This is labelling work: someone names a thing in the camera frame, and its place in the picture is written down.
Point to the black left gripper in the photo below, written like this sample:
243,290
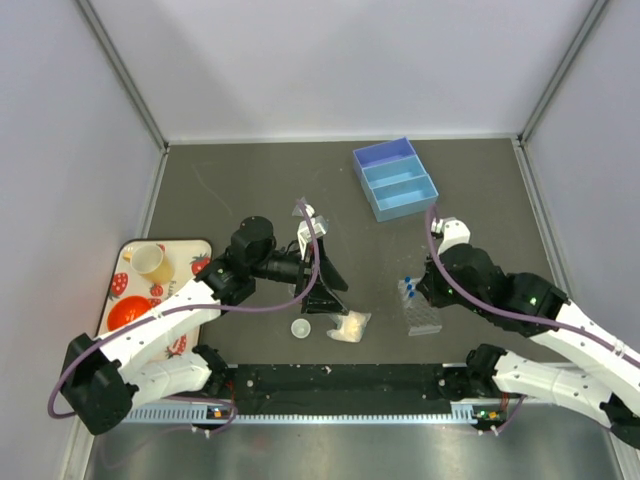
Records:
318,298

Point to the clear bag of cotton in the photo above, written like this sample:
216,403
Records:
348,328

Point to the clear acrylic test tube rack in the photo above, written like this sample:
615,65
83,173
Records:
420,317

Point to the blue compartment organizer box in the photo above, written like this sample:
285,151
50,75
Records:
394,179

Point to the clear plastic funnel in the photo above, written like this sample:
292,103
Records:
302,207

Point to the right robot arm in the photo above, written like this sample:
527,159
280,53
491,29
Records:
604,383

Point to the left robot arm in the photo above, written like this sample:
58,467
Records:
105,378

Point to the small white plastic cup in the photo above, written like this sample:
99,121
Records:
300,328

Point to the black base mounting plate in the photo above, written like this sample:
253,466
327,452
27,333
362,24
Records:
346,389

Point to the strawberry pattern tray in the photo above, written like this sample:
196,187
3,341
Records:
187,257

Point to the cream ceramic mug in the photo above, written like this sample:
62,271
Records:
150,262

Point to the orange plastic bowl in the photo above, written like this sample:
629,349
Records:
127,310

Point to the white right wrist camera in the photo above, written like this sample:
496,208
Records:
450,232

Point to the grey slotted cable duct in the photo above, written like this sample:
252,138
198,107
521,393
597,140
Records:
204,414

